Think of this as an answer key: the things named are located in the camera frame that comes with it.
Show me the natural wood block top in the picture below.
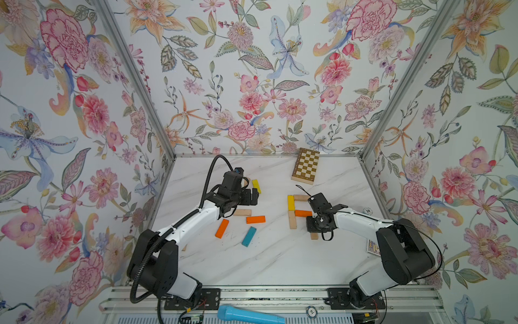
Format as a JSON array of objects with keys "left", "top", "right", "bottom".
[{"left": 293, "top": 194, "right": 310, "bottom": 202}]

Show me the orange block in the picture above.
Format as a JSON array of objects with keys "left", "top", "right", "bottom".
[
  {"left": 294, "top": 210, "right": 313, "bottom": 217},
  {"left": 246, "top": 215, "right": 266, "bottom": 224}
]

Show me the wooden chessboard box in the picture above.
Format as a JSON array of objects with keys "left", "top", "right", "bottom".
[{"left": 291, "top": 148, "right": 320, "bottom": 185}]

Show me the small card box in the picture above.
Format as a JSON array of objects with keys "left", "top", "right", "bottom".
[{"left": 366, "top": 240, "right": 381, "bottom": 257}]

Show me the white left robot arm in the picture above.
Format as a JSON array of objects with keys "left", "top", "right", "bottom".
[{"left": 127, "top": 167, "right": 258, "bottom": 306}]

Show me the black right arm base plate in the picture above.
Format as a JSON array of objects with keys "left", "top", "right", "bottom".
[{"left": 324, "top": 279, "right": 387, "bottom": 310}]

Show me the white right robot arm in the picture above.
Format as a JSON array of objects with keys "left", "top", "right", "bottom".
[{"left": 306, "top": 193, "right": 436, "bottom": 304}]

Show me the aluminium corner post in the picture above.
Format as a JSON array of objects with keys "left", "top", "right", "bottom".
[
  {"left": 358, "top": 0, "right": 457, "bottom": 162},
  {"left": 93, "top": 0, "right": 176, "bottom": 162}
]

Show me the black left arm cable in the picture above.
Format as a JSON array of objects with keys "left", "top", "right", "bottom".
[{"left": 129, "top": 154, "right": 236, "bottom": 324}]

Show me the aluminium left corner post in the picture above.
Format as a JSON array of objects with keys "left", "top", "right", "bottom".
[{"left": 93, "top": 0, "right": 176, "bottom": 162}]

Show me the aluminium right corner post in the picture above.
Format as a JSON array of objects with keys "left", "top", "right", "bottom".
[{"left": 358, "top": 0, "right": 457, "bottom": 162}]

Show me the yellow block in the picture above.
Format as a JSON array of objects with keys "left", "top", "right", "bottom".
[
  {"left": 287, "top": 195, "right": 295, "bottom": 211},
  {"left": 252, "top": 180, "right": 262, "bottom": 194}
]

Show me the blue microphone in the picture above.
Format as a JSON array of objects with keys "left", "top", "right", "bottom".
[{"left": 217, "top": 305, "right": 286, "bottom": 324}]

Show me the orange block diagonal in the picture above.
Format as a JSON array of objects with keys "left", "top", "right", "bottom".
[{"left": 214, "top": 219, "right": 229, "bottom": 239}]

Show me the teal block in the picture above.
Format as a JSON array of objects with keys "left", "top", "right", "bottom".
[{"left": 241, "top": 227, "right": 257, "bottom": 247}]

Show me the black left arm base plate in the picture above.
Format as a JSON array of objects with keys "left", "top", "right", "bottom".
[{"left": 163, "top": 288, "right": 221, "bottom": 311}]

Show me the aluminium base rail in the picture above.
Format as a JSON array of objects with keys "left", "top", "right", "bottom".
[{"left": 98, "top": 284, "right": 444, "bottom": 313}]

